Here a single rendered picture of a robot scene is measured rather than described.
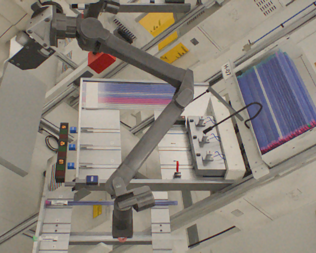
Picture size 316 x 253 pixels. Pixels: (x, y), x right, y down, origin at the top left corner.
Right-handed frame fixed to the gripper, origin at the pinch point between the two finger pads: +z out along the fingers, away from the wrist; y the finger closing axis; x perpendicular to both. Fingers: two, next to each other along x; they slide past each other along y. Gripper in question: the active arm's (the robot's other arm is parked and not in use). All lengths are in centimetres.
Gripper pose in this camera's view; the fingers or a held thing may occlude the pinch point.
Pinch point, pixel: (122, 238)
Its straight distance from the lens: 151.1
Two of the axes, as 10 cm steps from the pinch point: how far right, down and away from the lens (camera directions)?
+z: -0.7, 7.3, 6.8
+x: -10.0, -0.1, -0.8
